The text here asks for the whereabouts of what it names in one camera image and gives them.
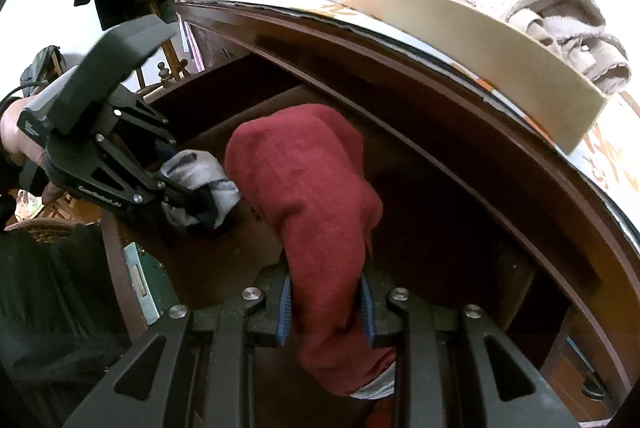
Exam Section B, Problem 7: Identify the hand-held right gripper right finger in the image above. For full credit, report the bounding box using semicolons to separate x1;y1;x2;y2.
357;270;581;428

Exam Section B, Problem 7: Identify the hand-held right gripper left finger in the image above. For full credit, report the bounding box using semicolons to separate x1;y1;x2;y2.
62;260;293;428

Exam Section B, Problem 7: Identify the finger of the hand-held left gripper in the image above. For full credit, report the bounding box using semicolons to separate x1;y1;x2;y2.
102;85;178;171
47;135;223;229

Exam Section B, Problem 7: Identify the grey white underwear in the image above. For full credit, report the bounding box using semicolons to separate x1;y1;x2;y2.
159;149;242;229

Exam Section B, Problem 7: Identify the dark wooden drawer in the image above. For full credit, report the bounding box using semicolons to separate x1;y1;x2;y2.
100;52;541;428

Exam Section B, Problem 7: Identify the dark red underwear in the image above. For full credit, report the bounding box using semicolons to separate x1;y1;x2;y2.
224;104;398;401

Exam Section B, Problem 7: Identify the shallow cardboard tray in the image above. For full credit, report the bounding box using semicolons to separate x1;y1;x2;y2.
295;0;613;155

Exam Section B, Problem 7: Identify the beige underwear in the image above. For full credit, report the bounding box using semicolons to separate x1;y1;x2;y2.
505;0;632;96

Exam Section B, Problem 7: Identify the green drawer lock plate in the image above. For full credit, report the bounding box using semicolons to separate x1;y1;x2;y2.
122;242;181;326

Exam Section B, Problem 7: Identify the dark drawer knob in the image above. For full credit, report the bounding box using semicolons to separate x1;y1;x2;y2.
580;373;608;401

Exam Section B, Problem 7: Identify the person's left hand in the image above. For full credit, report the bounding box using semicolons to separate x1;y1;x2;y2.
0;99;68;206

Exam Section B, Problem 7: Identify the dark green bag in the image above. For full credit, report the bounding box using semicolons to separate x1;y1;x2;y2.
20;46;66;83

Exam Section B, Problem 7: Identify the wicker basket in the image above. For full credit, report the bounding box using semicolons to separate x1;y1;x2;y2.
2;217;101;243

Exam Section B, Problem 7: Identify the wooden coat rack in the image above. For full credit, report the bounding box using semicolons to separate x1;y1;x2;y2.
135;0;193;96

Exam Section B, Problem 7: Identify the person's dark clothing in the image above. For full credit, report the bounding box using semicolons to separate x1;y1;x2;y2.
0;223;131;428

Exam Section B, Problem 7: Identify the dark wooden dresser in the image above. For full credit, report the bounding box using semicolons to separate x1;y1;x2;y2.
100;0;640;428

